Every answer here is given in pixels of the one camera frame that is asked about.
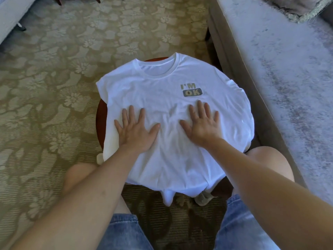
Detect person's left hand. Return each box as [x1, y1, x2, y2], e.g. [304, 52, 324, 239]
[114, 105, 161, 155]

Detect person's right hand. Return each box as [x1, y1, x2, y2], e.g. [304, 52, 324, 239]
[179, 100, 224, 149]

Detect white T-shirt dark print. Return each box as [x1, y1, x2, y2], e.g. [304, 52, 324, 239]
[96, 52, 256, 206]

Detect person's right forearm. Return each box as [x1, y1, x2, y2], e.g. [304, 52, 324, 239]
[207, 138, 333, 250]

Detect person's left forearm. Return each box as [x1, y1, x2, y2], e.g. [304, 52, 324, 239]
[10, 145, 144, 250]

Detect person's right leg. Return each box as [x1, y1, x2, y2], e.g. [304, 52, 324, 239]
[231, 146, 295, 198]

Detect round wooden table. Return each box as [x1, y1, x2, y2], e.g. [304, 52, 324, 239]
[96, 57, 167, 150]

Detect grey velvet chaise sofa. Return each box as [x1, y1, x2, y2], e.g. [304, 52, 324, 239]
[204, 0, 333, 206]

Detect blue denim shorts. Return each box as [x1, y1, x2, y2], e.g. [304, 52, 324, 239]
[96, 193, 282, 250]

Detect dark wooden nightstand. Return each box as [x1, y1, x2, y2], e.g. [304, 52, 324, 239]
[53, 0, 101, 6]

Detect brown fringed cushion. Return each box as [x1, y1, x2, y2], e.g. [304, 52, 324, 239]
[265, 0, 333, 23]

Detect white bed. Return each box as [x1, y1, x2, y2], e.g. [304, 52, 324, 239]
[0, 0, 38, 45]

